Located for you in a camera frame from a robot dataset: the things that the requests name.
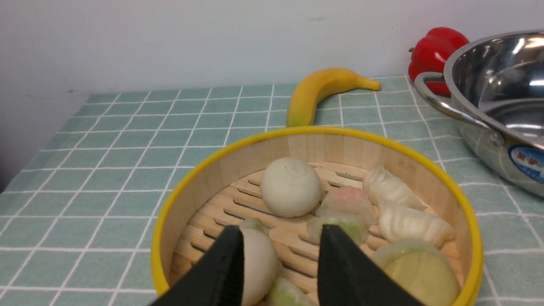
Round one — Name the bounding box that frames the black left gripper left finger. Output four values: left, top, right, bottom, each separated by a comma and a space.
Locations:
151, 225, 244, 306

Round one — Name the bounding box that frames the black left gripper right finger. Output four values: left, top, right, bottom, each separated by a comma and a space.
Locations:
318, 224, 422, 306

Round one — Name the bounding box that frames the yellow-rimmed bamboo steamer basket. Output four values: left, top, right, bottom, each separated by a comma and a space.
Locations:
151, 126, 484, 306

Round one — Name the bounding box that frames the stainless steel pot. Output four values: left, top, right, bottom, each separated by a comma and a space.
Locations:
414, 29, 544, 196

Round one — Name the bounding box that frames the round white bun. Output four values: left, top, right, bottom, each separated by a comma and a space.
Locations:
260, 157, 324, 218
241, 228, 279, 306

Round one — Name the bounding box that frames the green translucent dumpling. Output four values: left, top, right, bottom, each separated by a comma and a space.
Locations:
306, 213, 369, 246

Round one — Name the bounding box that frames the small green dumpling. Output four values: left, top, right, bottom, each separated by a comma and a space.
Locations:
265, 276, 317, 306

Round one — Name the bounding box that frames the white pleated dumpling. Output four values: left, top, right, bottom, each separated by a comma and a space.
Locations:
378, 200, 456, 248
362, 165, 425, 211

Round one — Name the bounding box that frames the pink translucent dumpling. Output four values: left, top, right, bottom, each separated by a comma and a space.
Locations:
315, 186, 378, 225

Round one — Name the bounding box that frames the large pale green bun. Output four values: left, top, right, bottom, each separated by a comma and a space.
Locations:
371, 238, 461, 306

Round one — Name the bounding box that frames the green checkered tablecloth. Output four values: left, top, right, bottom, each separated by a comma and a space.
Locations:
0, 75, 543, 306

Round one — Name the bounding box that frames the yellow banana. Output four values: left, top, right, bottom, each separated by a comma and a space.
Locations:
285, 67, 381, 128

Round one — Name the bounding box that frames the red bell pepper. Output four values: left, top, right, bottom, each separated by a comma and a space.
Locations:
408, 27, 470, 82

